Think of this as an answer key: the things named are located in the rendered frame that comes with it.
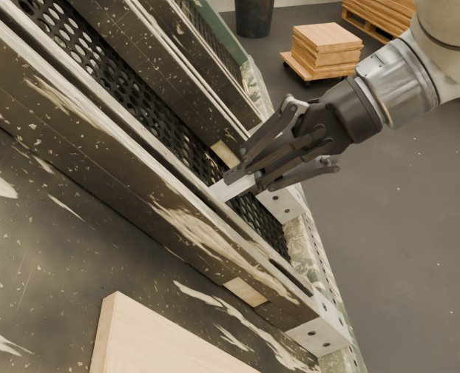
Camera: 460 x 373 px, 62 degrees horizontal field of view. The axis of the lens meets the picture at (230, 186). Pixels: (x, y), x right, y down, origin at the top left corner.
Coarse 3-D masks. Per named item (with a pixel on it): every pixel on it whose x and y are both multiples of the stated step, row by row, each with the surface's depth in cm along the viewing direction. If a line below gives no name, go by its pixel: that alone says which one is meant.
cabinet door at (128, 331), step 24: (120, 312) 32; (144, 312) 35; (96, 336) 31; (120, 336) 31; (144, 336) 33; (168, 336) 36; (192, 336) 39; (96, 360) 29; (120, 360) 30; (144, 360) 32; (168, 360) 34; (192, 360) 37; (216, 360) 40
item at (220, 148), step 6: (216, 144) 78; (222, 144) 78; (216, 150) 79; (222, 150) 79; (228, 150) 79; (222, 156) 80; (228, 156) 80; (234, 156) 80; (228, 162) 81; (234, 162) 81
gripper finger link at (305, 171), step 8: (312, 160) 51; (296, 168) 51; (304, 168) 50; (312, 168) 50; (320, 168) 49; (328, 168) 50; (336, 168) 50; (280, 176) 52; (288, 176) 50; (296, 176) 50; (304, 176) 50; (312, 176) 50; (272, 184) 51; (280, 184) 51; (288, 184) 51
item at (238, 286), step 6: (228, 282) 53; (234, 282) 53; (240, 282) 53; (228, 288) 54; (234, 288) 54; (240, 288) 54; (246, 288) 54; (252, 288) 54; (240, 294) 55; (246, 294) 55; (252, 294) 55; (258, 294) 55; (246, 300) 56; (252, 300) 56; (258, 300) 56; (264, 300) 56; (252, 306) 57
